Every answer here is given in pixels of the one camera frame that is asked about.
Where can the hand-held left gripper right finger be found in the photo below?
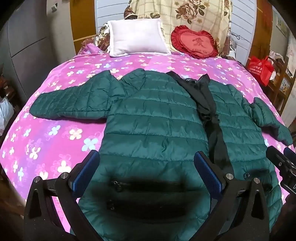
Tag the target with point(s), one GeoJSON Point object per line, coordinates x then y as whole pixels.
{"type": "Point", "coordinates": [207, 171]}

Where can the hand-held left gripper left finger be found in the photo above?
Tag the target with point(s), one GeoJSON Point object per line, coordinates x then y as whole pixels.
{"type": "Point", "coordinates": [86, 170]}

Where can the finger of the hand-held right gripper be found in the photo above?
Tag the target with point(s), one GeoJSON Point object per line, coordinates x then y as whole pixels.
{"type": "Point", "coordinates": [272, 154]}
{"type": "Point", "coordinates": [290, 153]}

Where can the green puffer jacket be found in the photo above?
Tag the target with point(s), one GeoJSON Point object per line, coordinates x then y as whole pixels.
{"type": "Point", "coordinates": [157, 115]}

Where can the pink floral blanket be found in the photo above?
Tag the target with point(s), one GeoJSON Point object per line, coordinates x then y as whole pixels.
{"type": "Point", "coordinates": [57, 129]}

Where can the wooden shelf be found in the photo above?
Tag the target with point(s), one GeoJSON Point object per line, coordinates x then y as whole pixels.
{"type": "Point", "coordinates": [276, 91]}

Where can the red shopping bag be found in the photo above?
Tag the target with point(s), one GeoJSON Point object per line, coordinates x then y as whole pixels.
{"type": "Point", "coordinates": [261, 69]}

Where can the white plastic bag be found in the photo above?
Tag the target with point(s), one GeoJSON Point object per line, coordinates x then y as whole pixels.
{"type": "Point", "coordinates": [5, 111]}

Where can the red heart cushion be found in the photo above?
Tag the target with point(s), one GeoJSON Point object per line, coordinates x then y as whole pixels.
{"type": "Point", "coordinates": [194, 42]}

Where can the brown floral pillow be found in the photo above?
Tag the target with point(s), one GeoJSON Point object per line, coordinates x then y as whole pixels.
{"type": "Point", "coordinates": [103, 38]}

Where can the grey wardrobe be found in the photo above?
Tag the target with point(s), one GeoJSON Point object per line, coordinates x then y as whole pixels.
{"type": "Point", "coordinates": [30, 46]}

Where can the white pillow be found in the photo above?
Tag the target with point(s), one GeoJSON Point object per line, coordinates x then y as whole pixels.
{"type": "Point", "coordinates": [136, 37]}

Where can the wooden door panel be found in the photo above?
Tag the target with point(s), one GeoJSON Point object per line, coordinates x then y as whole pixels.
{"type": "Point", "coordinates": [83, 18]}

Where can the yellow floral quilt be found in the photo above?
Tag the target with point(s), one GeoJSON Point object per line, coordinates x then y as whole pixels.
{"type": "Point", "coordinates": [161, 11]}

